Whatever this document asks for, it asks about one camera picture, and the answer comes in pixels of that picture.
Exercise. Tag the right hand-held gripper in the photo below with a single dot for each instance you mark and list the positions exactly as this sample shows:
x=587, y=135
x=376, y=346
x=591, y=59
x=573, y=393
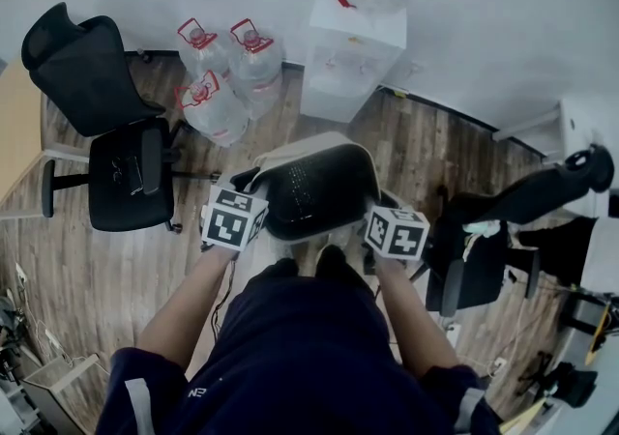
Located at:
x=394, y=236

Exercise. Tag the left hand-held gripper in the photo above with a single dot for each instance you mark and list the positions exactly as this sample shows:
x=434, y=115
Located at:
x=227, y=226

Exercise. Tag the beige container with black mesh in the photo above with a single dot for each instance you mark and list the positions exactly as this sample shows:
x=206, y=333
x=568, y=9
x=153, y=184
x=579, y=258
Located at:
x=314, y=191

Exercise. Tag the person's right forearm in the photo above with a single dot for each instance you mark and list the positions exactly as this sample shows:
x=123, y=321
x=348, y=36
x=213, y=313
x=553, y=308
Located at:
x=411, y=312

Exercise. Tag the person's left forearm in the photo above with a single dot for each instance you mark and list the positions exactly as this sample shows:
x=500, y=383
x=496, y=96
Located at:
x=193, y=298

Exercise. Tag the person's right black shoe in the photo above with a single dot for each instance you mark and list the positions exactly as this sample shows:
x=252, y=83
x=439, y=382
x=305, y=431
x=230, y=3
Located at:
x=336, y=261

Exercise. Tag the person's black shoe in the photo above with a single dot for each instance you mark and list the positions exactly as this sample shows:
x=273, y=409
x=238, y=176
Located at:
x=336, y=261
x=286, y=268

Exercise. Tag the person's left black shoe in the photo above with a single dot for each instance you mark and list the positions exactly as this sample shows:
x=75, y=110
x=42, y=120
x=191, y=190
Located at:
x=286, y=268

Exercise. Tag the white cloth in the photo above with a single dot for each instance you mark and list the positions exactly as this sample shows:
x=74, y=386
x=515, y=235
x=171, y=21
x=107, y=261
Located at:
x=481, y=232

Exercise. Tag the black office chair with headrest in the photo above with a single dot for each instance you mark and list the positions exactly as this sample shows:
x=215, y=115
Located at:
x=483, y=249

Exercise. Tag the small black pouch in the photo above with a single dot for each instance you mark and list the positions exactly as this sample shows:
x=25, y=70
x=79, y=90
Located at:
x=131, y=174

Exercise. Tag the person's dark navy shirt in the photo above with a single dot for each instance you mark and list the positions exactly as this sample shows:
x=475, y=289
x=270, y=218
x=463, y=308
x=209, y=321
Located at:
x=300, y=356

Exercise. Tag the small white power adapter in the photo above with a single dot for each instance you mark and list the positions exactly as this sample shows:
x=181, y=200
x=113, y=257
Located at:
x=500, y=366

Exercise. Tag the black mesh office chair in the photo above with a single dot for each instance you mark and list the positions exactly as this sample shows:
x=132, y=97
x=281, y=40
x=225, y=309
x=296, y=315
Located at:
x=111, y=104

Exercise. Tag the white water dispenser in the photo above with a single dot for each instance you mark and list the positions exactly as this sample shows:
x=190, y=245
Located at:
x=348, y=56

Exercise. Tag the white power strip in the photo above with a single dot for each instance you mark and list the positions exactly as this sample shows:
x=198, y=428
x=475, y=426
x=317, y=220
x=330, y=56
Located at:
x=21, y=274

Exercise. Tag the yellow tool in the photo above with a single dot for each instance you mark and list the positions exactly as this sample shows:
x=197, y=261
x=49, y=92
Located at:
x=599, y=331

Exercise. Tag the black bag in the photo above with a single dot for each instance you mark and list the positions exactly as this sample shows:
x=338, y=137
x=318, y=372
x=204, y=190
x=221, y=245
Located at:
x=573, y=382

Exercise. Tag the light wooden desk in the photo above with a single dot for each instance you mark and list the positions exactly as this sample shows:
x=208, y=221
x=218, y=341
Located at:
x=17, y=128

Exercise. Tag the grey open cabinet box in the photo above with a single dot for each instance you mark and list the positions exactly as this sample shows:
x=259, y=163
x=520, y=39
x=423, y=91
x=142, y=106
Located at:
x=53, y=385

